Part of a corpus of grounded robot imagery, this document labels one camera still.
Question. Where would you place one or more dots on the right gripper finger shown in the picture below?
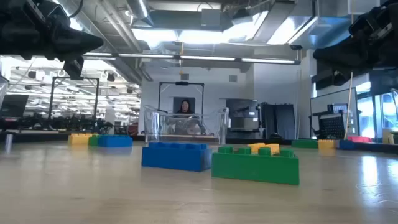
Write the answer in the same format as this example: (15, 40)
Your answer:
(342, 56)

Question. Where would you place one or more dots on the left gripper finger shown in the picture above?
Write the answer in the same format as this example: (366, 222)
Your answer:
(81, 42)

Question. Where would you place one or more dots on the yellow toy brick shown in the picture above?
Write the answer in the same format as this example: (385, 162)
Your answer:
(273, 147)
(79, 139)
(326, 144)

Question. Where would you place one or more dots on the blue toy brick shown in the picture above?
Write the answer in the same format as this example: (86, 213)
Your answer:
(345, 145)
(174, 158)
(115, 141)

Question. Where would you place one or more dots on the green toy brick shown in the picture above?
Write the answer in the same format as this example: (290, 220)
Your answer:
(255, 169)
(304, 143)
(93, 140)

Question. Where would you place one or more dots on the black perforated rack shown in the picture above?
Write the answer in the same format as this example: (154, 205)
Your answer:
(331, 126)

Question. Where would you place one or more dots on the dark curtain panel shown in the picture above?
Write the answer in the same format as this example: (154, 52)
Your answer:
(278, 121)

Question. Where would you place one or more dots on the red box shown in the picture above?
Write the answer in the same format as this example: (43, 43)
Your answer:
(359, 139)

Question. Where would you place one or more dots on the clear plastic bin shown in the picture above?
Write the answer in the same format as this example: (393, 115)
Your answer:
(186, 124)

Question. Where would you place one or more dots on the long ceiling light bar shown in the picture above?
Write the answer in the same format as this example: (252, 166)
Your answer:
(205, 58)

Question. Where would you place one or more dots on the black equipment cabinet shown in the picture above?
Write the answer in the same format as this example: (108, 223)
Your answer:
(242, 118)

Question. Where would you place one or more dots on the black aluminium table frame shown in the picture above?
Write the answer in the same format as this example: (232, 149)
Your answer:
(37, 137)

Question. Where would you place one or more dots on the black background gantry frame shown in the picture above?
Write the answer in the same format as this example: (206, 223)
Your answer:
(182, 83)
(51, 96)

